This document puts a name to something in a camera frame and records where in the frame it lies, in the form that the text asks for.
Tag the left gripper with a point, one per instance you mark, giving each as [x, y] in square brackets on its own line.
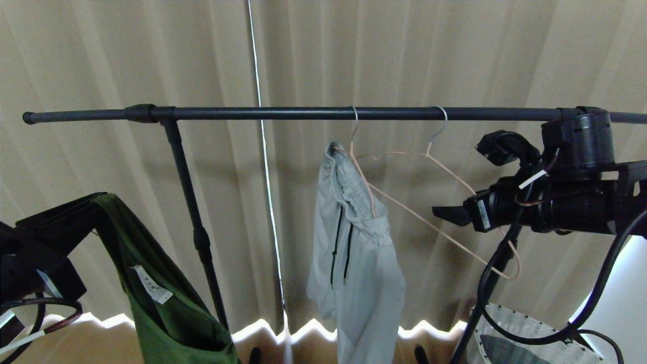
[30, 268]

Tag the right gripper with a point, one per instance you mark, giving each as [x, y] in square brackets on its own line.
[556, 207]

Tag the green shirt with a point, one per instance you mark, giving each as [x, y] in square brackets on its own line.
[167, 313]

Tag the pink clothes hanger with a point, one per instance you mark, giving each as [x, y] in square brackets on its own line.
[451, 174]
[360, 177]

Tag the white laundry basket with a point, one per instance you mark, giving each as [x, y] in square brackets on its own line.
[525, 323]

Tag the black clothes rack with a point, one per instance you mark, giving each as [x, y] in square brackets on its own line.
[303, 113]

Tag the pale grey shorts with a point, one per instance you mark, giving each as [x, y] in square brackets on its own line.
[359, 283]

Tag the beige curtain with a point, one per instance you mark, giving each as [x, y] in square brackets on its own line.
[101, 60]

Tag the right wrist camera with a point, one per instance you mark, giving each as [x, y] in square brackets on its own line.
[505, 146]

